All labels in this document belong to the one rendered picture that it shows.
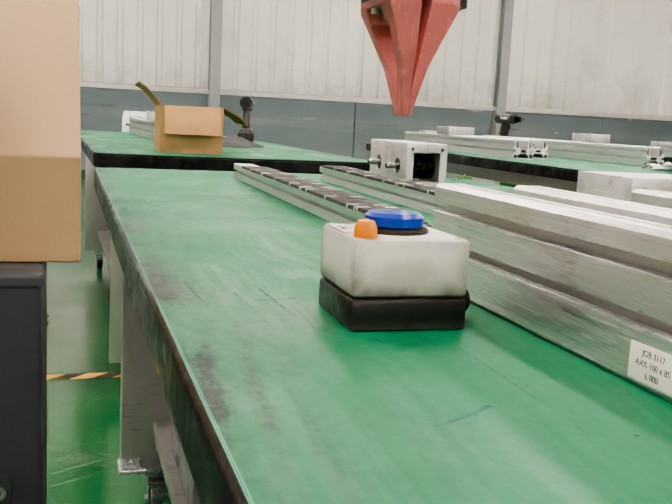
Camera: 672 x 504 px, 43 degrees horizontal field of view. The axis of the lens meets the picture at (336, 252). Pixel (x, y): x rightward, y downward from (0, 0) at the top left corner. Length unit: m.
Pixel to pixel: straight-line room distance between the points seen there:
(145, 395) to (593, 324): 1.57
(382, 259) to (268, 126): 11.36
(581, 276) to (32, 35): 0.57
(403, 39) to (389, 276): 0.15
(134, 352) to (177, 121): 1.03
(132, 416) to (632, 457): 1.70
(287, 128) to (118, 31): 2.53
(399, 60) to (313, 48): 11.52
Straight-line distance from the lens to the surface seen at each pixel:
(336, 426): 0.39
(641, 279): 0.48
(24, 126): 0.79
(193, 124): 2.80
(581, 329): 0.53
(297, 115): 11.99
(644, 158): 3.93
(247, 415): 0.39
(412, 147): 1.71
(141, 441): 2.04
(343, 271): 0.56
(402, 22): 0.55
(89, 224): 5.08
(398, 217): 0.57
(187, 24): 11.75
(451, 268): 0.56
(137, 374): 1.99
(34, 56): 0.86
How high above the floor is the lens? 0.91
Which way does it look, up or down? 9 degrees down
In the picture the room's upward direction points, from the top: 3 degrees clockwise
